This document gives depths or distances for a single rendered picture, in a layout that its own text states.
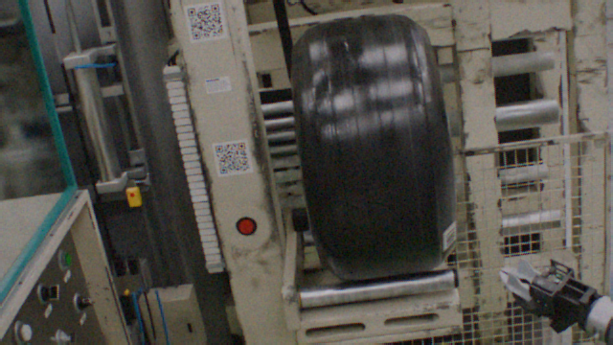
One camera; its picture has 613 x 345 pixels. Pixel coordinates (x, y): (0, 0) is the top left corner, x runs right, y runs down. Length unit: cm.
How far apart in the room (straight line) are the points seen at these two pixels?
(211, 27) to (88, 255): 51
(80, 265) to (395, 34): 76
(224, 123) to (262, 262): 33
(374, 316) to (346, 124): 46
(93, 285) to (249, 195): 38
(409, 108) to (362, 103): 9
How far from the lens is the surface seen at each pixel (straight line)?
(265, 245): 175
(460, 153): 212
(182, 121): 166
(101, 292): 163
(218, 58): 160
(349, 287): 171
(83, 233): 157
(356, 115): 147
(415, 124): 147
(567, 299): 145
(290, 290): 168
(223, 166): 167
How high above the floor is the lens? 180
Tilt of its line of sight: 22 degrees down
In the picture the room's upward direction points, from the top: 9 degrees counter-clockwise
